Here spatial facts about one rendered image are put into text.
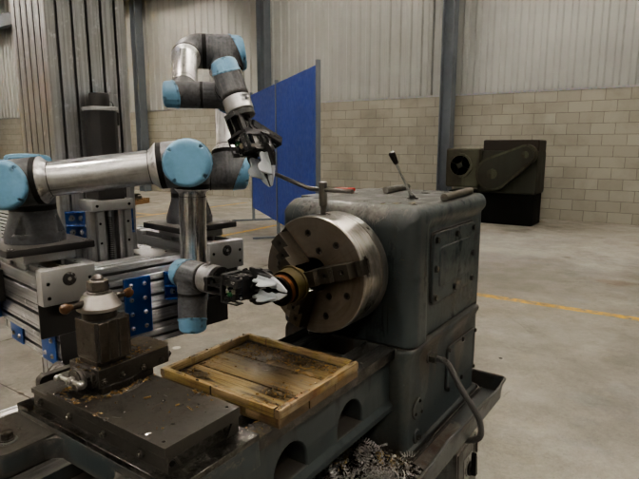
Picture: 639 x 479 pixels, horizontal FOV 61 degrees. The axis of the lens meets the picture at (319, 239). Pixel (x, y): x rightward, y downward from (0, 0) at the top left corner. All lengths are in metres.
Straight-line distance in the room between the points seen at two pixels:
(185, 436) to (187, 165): 0.68
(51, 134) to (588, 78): 10.26
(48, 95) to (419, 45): 10.89
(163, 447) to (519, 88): 10.97
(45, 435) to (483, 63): 11.19
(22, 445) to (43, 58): 1.14
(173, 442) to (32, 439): 0.31
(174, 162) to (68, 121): 0.55
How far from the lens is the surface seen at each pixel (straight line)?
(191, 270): 1.42
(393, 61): 12.56
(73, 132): 1.83
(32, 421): 1.20
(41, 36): 1.87
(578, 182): 11.20
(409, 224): 1.43
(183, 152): 1.36
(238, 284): 1.28
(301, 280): 1.32
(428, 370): 1.68
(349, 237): 1.34
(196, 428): 0.94
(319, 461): 1.34
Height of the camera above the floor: 1.42
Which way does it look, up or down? 10 degrees down
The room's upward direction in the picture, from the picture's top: straight up
